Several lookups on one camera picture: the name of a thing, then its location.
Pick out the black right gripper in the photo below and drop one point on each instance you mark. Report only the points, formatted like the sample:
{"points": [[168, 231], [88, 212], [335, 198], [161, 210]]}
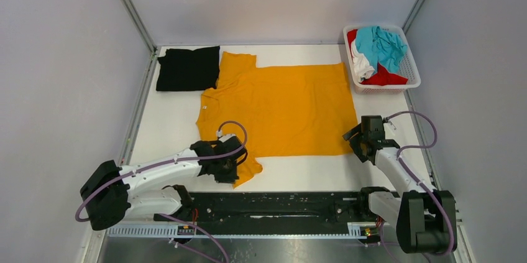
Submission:
{"points": [[353, 142]]}

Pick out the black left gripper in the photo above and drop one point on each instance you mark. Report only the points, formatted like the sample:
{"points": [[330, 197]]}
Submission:
{"points": [[229, 178]]}

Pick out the orange t shirt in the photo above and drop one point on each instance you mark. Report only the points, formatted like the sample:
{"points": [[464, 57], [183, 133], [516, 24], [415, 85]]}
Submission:
{"points": [[279, 111]]}

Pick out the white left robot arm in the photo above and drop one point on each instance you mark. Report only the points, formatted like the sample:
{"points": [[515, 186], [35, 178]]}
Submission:
{"points": [[114, 193]]}

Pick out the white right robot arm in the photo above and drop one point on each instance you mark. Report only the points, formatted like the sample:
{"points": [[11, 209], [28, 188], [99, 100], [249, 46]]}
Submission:
{"points": [[424, 217]]}

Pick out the white t shirt in basket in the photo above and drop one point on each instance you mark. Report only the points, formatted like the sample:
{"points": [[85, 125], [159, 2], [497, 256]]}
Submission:
{"points": [[361, 65]]}

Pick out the red t shirt in basket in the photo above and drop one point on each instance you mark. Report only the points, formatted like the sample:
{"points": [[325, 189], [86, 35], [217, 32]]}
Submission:
{"points": [[382, 77]]}

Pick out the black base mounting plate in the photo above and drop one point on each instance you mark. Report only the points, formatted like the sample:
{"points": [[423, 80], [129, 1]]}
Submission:
{"points": [[278, 207]]}

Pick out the white plastic laundry basket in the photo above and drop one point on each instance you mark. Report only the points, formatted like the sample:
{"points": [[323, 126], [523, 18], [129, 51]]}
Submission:
{"points": [[408, 68]]}

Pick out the teal t shirt in basket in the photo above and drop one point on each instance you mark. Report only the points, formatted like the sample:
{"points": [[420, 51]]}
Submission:
{"points": [[381, 47]]}

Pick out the folded black t shirt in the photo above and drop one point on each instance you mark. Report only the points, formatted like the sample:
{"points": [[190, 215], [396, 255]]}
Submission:
{"points": [[188, 70]]}

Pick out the white slotted cable duct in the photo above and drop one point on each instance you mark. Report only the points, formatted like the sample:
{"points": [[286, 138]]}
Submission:
{"points": [[252, 230]]}

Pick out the aluminium frame rail left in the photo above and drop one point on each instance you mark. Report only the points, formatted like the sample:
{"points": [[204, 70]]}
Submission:
{"points": [[139, 25]]}

